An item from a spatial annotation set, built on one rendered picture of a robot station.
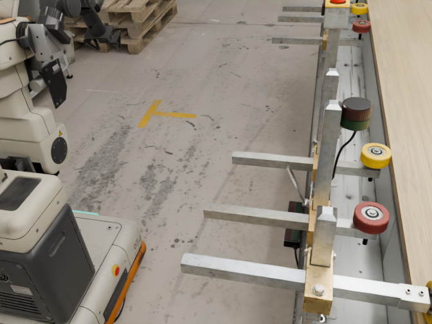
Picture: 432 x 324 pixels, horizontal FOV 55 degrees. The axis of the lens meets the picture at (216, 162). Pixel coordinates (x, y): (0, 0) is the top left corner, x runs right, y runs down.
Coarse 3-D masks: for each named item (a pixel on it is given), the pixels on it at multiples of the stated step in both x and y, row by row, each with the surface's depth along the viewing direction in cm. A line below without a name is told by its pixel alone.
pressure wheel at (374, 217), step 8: (360, 208) 98; (368, 208) 99; (376, 208) 98; (384, 208) 98; (360, 216) 96; (368, 216) 97; (376, 216) 97; (384, 216) 96; (360, 224) 96; (368, 224) 95; (376, 224) 94; (384, 224) 95; (368, 232) 96; (376, 232) 96
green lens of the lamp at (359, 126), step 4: (344, 120) 86; (348, 120) 85; (368, 120) 85; (340, 124) 88; (344, 124) 87; (348, 124) 86; (352, 124) 85; (356, 124) 85; (360, 124) 85; (364, 124) 85; (368, 124) 86; (348, 128) 86; (352, 128) 86; (356, 128) 85; (360, 128) 85; (364, 128) 86
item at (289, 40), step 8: (272, 40) 205; (280, 40) 204; (288, 40) 203; (296, 40) 202; (304, 40) 201; (312, 40) 200; (320, 40) 199; (344, 40) 196; (352, 40) 196; (360, 40) 195
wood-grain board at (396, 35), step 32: (384, 0) 216; (416, 0) 213; (384, 32) 182; (416, 32) 180; (384, 64) 158; (416, 64) 156; (384, 96) 139; (416, 96) 138; (384, 128) 129; (416, 128) 124; (416, 160) 112; (416, 192) 102; (416, 224) 94; (416, 256) 87; (416, 320) 77
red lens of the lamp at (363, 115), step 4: (344, 100) 87; (368, 100) 86; (344, 104) 85; (372, 104) 85; (344, 108) 85; (344, 112) 85; (348, 112) 84; (352, 112) 84; (356, 112) 83; (360, 112) 83; (364, 112) 83; (368, 112) 84; (344, 116) 86; (348, 116) 85; (352, 116) 84; (356, 116) 84; (360, 116) 84; (364, 116) 84; (368, 116) 84; (356, 120) 84; (360, 120) 84
